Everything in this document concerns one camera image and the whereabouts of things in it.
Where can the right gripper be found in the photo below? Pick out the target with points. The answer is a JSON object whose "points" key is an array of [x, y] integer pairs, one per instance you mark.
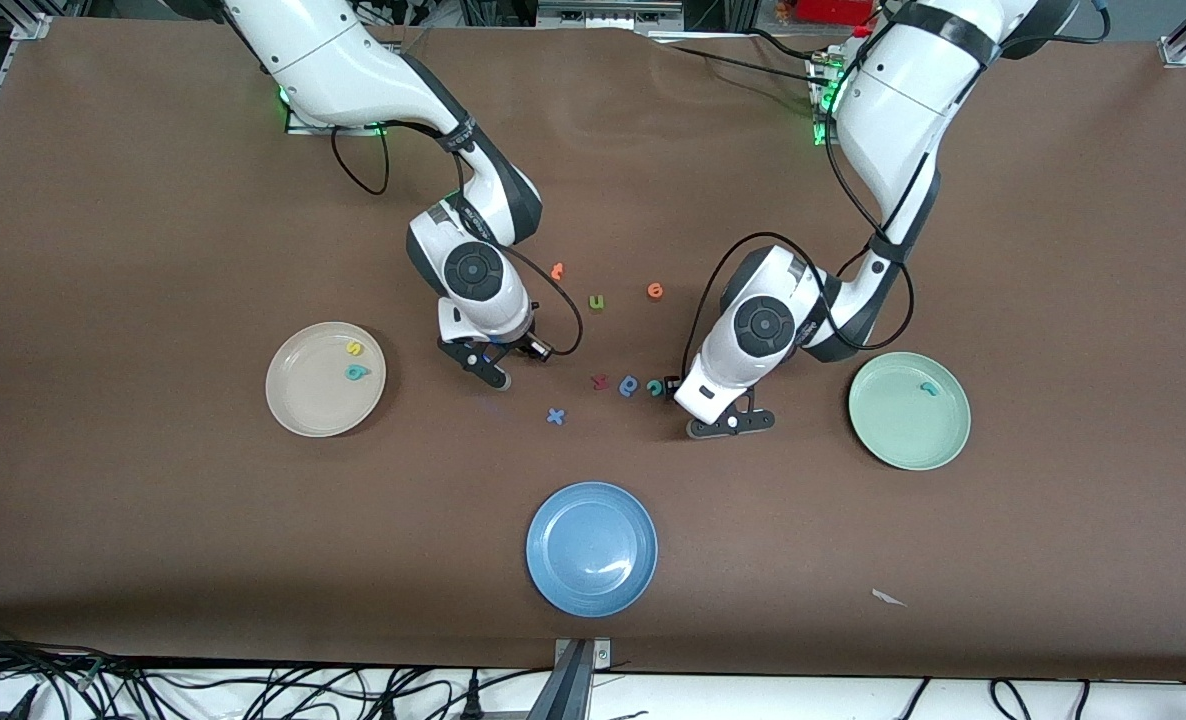
{"points": [[514, 343]]}

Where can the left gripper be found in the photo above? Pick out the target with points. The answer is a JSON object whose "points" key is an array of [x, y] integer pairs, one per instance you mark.
{"points": [[671, 384]]}

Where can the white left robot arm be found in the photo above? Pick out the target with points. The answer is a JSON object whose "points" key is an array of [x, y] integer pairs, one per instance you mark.
{"points": [[893, 110]]}

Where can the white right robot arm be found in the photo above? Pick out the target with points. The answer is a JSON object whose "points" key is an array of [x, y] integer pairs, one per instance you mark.
{"points": [[333, 60]]}

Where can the blue round letter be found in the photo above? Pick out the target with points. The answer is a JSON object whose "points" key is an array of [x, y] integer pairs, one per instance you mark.
{"points": [[628, 386]]}

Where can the beige brown plate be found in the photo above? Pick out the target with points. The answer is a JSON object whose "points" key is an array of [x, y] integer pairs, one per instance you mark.
{"points": [[313, 400]]}

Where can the green plate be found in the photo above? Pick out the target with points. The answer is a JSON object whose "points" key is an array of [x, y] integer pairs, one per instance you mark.
{"points": [[903, 425]]}

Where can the blue plate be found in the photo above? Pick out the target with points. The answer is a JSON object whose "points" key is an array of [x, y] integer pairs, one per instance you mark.
{"points": [[591, 549]]}

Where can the white paper scrap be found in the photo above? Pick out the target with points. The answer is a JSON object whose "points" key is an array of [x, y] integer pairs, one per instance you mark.
{"points": [[888, 597]]}

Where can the grey metal box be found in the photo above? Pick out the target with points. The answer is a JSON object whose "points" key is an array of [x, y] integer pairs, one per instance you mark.
{"points": [[603, 15]]}

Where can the black power plug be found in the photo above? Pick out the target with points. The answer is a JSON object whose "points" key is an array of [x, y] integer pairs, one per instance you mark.
{"points": [[472, 703], [388, 708]]}

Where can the red box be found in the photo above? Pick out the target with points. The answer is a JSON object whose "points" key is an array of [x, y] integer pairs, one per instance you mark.
{"points": [[833, 10]]}

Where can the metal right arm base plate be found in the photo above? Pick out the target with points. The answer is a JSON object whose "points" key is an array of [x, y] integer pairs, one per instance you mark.
{"points": [[291, 122]]}

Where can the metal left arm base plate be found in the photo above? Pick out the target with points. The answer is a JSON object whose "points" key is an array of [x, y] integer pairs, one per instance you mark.
{"points": [[821, 137]]}

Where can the grey metal camera mount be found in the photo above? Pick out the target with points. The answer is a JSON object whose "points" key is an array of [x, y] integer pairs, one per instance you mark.
{"points": [[573, 685]]}

